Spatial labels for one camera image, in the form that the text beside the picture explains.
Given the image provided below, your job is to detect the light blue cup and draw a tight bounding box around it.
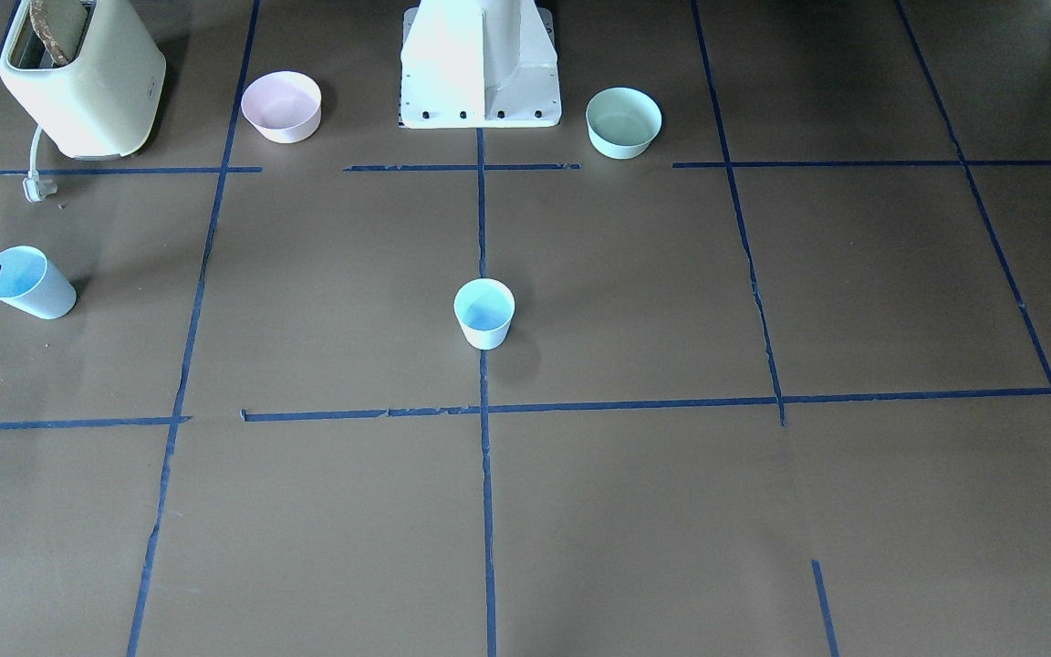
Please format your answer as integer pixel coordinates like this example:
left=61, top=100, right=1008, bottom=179
left=452, top=278, right=516, bottom=350
left=0, top=245, right=77, bottom=320

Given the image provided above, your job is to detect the white power plug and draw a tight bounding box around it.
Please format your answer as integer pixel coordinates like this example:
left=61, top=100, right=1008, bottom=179
left=22, top=126, right=58, bottom=203

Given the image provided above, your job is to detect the cream toaster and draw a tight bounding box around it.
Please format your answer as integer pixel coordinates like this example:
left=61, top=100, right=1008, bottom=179
left=0, top=1, right=167, bottom=161

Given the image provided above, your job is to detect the bread slice in toaster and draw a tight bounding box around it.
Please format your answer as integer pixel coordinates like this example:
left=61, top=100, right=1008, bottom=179
left=28, top=1, right=90, bottom=67

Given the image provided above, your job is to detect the pink bowl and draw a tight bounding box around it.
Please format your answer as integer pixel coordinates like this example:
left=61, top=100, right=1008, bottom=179
left=239, top=70, right=324, bottom=144

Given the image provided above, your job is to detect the green bowl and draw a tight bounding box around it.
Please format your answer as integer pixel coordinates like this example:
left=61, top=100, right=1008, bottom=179
left=585, top=87, right=663, bottom=161

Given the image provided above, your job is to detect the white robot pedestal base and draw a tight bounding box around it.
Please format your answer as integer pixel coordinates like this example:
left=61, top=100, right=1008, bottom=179
left=398, top=1, right=563, bottom=130

